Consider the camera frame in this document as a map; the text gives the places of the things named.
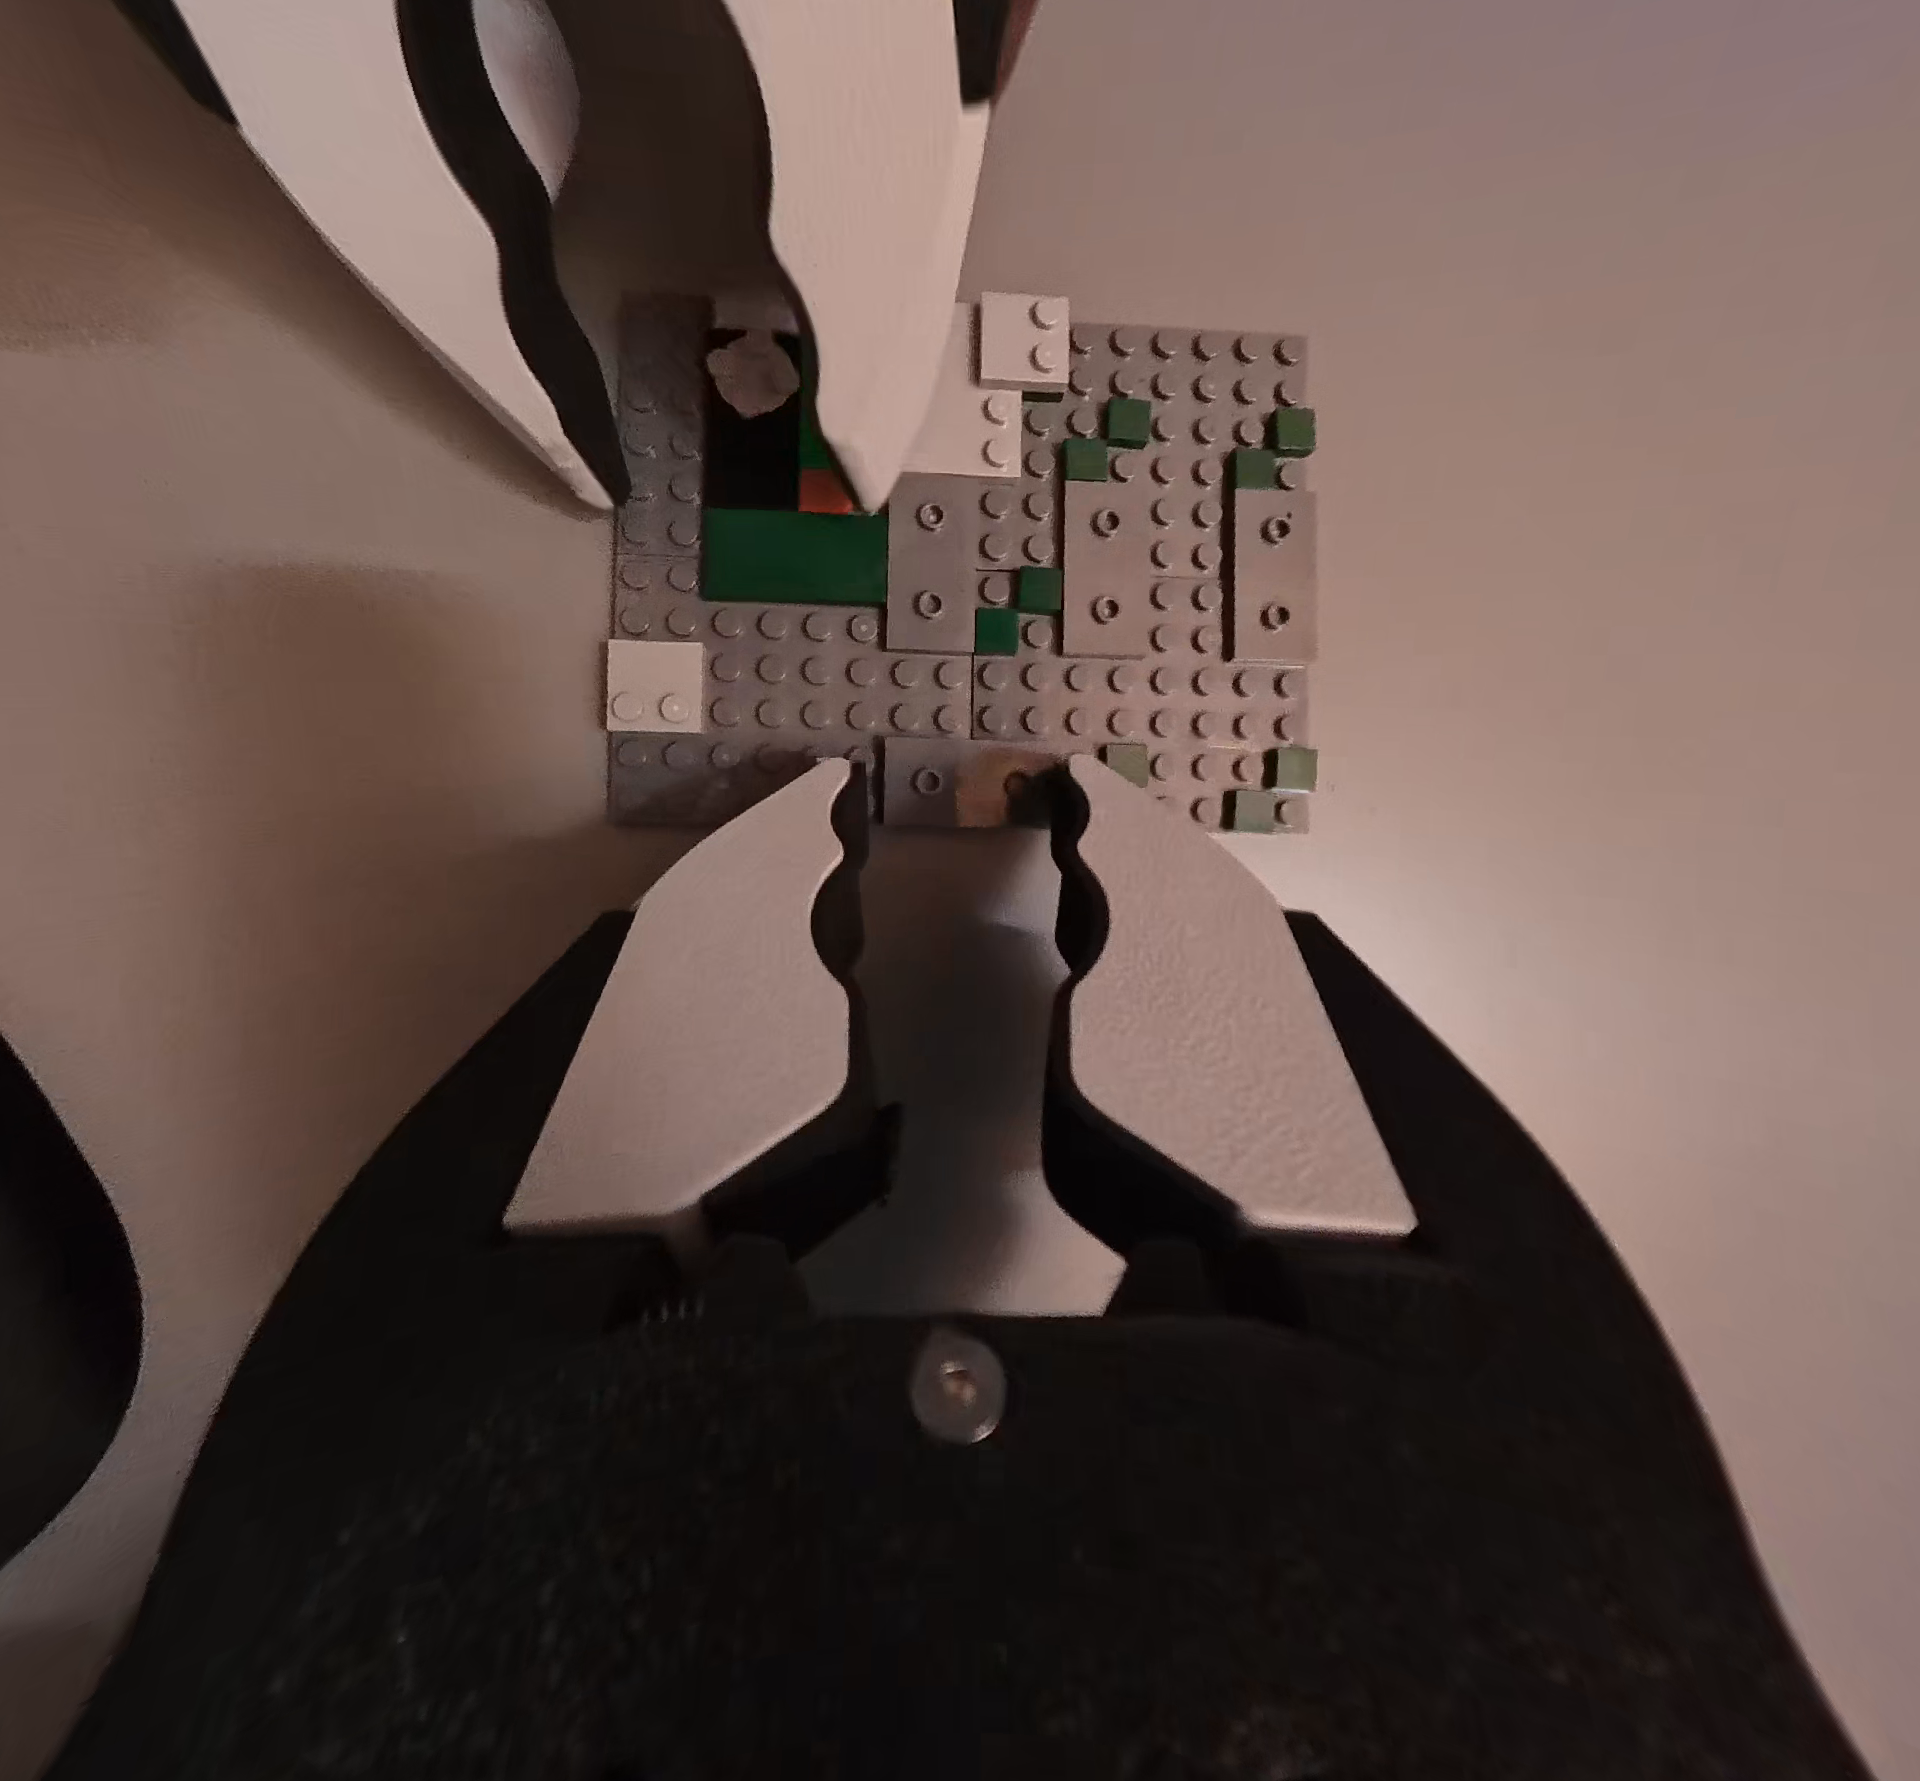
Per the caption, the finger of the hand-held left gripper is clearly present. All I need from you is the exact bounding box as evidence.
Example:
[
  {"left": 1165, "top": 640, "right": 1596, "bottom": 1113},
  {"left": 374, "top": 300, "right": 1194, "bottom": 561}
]
[
  {"left": 643, "top": 0, "right": 995, "bottom": 514},
  {"left": 97, "top": 0, "right": 638, "bottom": 514}
]

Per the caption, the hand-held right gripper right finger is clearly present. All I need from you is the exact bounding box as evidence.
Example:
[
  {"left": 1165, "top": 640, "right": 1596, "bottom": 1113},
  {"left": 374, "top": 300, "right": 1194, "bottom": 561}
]
[{"left": 1040, "top": 756, "right": 1421, "bottom": 1237}]

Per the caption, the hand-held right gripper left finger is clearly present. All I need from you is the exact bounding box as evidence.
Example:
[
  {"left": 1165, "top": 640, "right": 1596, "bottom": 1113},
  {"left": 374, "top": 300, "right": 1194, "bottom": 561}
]
[{"left": 503, "top": 756, "right": 904, "bottom": 1237}]

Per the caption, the black office chair seat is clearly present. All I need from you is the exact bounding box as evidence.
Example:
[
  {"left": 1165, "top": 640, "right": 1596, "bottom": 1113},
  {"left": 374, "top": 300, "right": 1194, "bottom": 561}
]
[{"left": 0, "top": 1039, "right": 146, "bottom": 1577}]

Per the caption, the grey and orange lego build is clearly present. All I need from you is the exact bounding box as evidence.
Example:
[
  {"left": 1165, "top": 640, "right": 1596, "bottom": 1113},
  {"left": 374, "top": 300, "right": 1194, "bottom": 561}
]
[{"left": 606, "top": 293, "right": 1324, "bottom": 838}]

